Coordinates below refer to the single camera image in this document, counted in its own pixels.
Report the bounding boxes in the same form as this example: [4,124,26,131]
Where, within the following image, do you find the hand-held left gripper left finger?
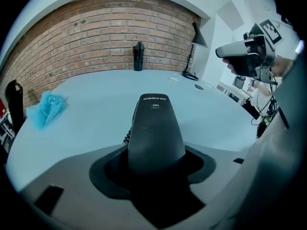
[18,144,158,230]

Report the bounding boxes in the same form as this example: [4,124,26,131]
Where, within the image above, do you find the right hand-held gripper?
[215,19,285,83]

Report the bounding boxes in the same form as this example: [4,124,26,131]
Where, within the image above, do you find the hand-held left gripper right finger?
[184,142,250,207]

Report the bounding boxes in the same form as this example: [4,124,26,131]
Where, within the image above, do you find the person's right forearm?
[270,56,295,78]

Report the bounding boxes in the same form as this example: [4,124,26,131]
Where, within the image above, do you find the person's right hand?
[221,57,237,75]

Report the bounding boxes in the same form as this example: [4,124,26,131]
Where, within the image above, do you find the black mesh office chair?
[234,77,247,90]

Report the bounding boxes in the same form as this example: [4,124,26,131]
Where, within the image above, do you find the black desk lamp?
[181,22,208,81]

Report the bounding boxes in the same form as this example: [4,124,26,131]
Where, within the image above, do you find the person's light trousers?
[211,118,300,230]

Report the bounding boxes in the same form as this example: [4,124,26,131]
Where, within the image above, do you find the white desk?
[217,81,250,105]

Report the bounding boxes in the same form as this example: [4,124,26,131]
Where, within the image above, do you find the blue plastic toy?
[25,91,70,131]

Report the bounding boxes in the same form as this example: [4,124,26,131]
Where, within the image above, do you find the person's dark shirt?
[273,39,307,141]

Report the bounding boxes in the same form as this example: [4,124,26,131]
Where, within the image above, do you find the black bottle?
[133,41,145,71]

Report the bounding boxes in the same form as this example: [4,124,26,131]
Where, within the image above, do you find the black cable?
[250,80,280,127]

